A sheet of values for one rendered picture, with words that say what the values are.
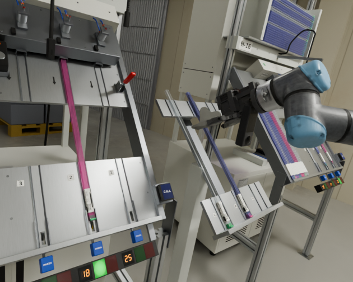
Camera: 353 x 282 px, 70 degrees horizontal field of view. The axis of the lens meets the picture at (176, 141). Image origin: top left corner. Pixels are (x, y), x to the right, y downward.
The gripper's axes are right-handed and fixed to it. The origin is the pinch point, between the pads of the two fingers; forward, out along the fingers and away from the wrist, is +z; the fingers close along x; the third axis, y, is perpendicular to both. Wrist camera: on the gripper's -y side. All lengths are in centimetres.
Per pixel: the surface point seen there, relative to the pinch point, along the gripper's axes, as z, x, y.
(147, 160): 14.1, 15.2, -5.3
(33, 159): 82, 29, 11
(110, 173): 15.8, 27.5, -7.2
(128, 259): 12.9, 28.6, -30.3
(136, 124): 16.2, 14.6, 7.1
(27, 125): 304, -26, 98
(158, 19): 220, -227, 257
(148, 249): 12.6, 22.2, -29.9
